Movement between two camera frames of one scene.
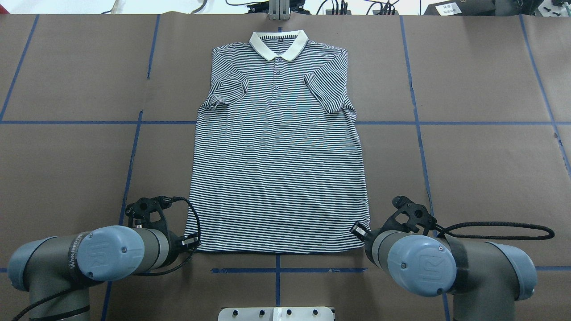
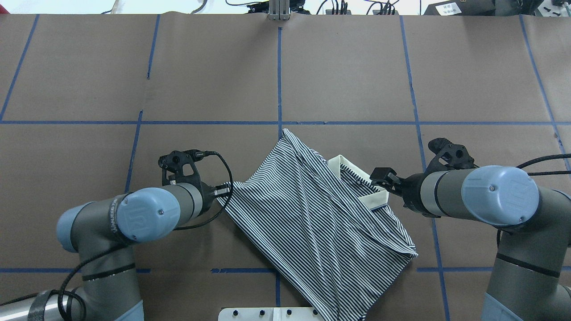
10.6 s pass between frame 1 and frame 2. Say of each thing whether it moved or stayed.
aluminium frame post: stayed
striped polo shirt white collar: moved
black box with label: stayed
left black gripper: moved
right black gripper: moved
